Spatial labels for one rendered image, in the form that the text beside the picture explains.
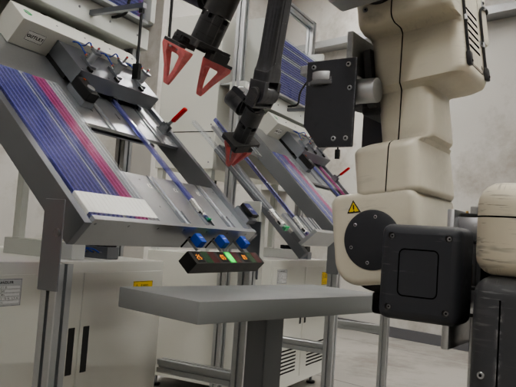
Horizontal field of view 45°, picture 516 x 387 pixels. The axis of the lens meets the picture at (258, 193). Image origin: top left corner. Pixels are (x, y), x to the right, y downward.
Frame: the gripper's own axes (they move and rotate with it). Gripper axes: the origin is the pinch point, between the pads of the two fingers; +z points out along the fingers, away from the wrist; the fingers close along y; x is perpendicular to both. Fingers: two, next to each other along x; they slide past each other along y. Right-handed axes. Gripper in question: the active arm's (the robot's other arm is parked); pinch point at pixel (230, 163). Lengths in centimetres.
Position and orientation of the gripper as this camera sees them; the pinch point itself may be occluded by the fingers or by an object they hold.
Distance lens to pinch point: 186.3
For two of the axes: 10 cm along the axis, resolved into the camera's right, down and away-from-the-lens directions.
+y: -7.3, 0.9, -6.7
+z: -3.9, 7.6, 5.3
